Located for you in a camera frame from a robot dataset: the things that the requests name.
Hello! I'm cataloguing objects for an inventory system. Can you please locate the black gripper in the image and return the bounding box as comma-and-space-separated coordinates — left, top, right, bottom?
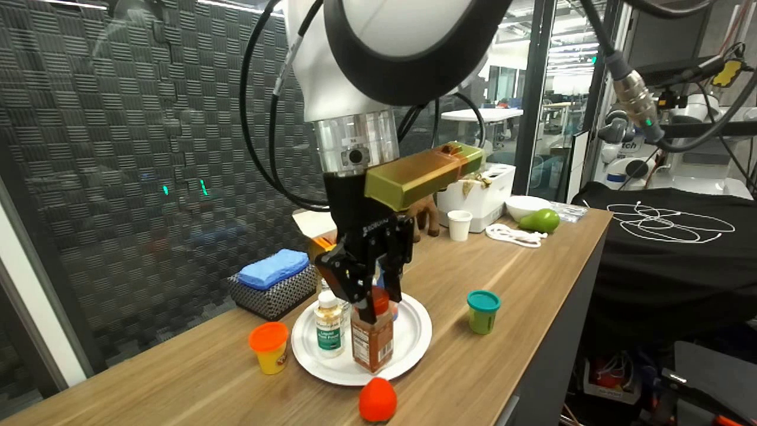
314, 176, 413, 322

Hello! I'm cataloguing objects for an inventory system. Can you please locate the white pill bottle green label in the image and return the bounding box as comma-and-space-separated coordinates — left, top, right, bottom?
314, 291, 344, 354

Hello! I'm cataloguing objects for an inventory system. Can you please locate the spice jar orange lid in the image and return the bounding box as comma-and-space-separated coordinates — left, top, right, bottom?
351, 289, 398, 371

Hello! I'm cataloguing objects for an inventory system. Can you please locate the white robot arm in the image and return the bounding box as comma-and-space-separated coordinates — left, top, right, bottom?
284, 0, 514, 322

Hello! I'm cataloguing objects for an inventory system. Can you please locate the white paper plate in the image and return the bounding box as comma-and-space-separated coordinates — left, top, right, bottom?
288, 293, 432, 389

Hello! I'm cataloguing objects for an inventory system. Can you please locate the brown moose plushie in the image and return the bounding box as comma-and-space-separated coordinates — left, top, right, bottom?
410, 197, 441, 238

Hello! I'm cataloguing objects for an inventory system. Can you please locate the orange plushie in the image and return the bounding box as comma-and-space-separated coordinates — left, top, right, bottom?
357, 377, 398, 423

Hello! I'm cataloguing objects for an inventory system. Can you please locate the yellow cardboard box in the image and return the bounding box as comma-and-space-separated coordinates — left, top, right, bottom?
290, 208, 338, 260

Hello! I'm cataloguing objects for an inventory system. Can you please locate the blue sponge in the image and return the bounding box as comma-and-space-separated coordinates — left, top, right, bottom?
236, 249, 307, 291

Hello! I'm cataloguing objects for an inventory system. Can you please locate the white paper cup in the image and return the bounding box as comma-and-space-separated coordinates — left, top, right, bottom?
446, 210, 474, 241

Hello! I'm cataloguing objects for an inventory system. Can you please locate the grey woven basket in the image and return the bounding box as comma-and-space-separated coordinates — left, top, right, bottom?
228, 267, 320, 320

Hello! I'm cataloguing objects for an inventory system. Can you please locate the green tub teal lid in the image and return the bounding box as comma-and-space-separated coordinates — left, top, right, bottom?
467, 289, 501, 337

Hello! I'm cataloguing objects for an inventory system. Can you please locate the yellow tub orange lid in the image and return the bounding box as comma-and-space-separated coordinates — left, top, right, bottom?
249, 322, 288, 375

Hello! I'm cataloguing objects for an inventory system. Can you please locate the white bowl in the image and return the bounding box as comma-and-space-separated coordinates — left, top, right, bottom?
507, 193, 549, 220

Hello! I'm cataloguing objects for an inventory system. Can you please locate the green pear toy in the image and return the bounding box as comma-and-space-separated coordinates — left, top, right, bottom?
519, 208, 560, 234

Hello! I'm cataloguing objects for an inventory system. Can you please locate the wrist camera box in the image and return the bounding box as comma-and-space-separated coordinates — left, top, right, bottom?
364, 143, 484, 210

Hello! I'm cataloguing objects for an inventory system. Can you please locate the white coiled cable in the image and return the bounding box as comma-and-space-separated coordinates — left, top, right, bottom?
482, 220, 549, 250

